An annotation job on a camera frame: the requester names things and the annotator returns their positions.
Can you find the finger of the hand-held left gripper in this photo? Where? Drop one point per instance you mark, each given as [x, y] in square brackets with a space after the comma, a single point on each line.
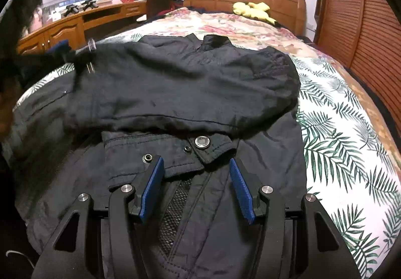
[61, 46]
[82, 58]

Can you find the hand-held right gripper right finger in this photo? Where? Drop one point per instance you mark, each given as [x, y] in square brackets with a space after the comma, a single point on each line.
[242, 194]

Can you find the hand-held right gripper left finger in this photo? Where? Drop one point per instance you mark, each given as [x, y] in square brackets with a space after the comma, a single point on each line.
[152, 188]

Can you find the black jacket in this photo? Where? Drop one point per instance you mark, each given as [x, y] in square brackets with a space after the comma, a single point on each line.
[188, 88]

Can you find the wooden desk cabinet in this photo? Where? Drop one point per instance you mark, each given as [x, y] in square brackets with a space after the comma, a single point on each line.
[62, 31]

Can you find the pink bottle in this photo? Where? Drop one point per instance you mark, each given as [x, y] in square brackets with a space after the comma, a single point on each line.
[37, 19]

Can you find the small black tripod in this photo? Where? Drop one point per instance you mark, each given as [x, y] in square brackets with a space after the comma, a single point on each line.
[71, 11]
[90, 4]

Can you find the dark wooden chair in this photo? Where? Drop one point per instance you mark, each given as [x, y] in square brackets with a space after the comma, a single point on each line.
[159, 0]

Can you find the floral leaf print quilt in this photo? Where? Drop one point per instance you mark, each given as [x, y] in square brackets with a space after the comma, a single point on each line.
[338, 141]

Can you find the yellow plush toy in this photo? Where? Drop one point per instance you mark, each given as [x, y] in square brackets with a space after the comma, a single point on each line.
[247, 9]

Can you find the wooden louvered wardrobe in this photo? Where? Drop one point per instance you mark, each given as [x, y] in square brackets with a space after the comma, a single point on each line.
[369, 31]

